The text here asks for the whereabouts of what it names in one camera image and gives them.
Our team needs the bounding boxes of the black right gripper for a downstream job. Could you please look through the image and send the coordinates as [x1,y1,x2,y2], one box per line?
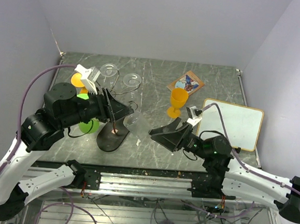
[147,115,212,160]

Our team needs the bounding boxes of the wooden picture coaster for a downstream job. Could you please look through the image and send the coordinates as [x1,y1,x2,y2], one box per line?
[166,70,205,95]

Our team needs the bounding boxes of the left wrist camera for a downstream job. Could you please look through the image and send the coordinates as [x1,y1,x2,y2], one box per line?
[74,64,101,94]

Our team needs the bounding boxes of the orange wine glass far left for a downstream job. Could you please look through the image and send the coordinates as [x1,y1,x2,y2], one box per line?
[70,72,88,94]

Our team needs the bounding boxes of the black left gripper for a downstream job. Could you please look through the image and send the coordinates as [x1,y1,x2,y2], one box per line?
[58,83,136,134]

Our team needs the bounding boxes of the clear wine glass front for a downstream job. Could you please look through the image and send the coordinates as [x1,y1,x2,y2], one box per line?
[123,111,151,141]

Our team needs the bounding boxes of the small whiteboard yellow frame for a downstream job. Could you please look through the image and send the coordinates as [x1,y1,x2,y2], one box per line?
[197,98,264,152]

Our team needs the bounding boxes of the clear wine glass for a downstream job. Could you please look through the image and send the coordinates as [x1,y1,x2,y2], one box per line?
[100,63,119,86]
[123,73,142,87]
[123,111,151,141]

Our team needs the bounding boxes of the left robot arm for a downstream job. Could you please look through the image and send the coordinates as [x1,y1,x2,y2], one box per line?
[0,82,133,221]

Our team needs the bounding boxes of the aluminium rail front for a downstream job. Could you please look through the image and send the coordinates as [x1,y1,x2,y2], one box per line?
[19,158,280,208]

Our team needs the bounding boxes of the metal wine glass rack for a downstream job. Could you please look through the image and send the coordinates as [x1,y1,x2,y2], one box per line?
[91,86,131,153]

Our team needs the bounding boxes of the green plastic wine glass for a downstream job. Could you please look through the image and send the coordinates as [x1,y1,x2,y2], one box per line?
[74,92,103,136]

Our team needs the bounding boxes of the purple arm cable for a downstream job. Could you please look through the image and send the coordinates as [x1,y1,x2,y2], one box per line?
[0,58,78,210]
[195,102,300,202]

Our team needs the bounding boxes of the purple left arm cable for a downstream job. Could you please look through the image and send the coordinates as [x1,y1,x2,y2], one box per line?
[0,58,78,210]

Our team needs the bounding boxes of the orange plastic wine glass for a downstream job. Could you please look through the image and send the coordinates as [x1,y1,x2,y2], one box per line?
[167,88,189,118]

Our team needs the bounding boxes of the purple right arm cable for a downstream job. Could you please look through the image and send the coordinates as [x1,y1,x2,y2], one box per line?
[195,102,300,202]

